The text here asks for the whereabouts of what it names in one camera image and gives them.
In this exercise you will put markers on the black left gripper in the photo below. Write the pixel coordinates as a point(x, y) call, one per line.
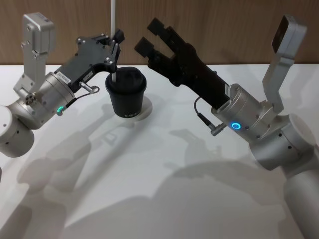
point(89, 54)

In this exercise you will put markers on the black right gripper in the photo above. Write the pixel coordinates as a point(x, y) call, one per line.
point(199, 74)

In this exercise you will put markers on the white straw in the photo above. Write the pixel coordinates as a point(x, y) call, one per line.
point(113, 15)

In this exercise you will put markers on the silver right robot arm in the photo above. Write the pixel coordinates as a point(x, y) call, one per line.
point(249, 119)

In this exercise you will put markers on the black plastic cup lid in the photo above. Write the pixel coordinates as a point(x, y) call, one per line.
point(129, 78)

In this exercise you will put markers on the white round coaster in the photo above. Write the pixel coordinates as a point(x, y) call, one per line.
point(147, 105)

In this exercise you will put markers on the black paper cup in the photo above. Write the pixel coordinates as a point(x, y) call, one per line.
point(127, 104)

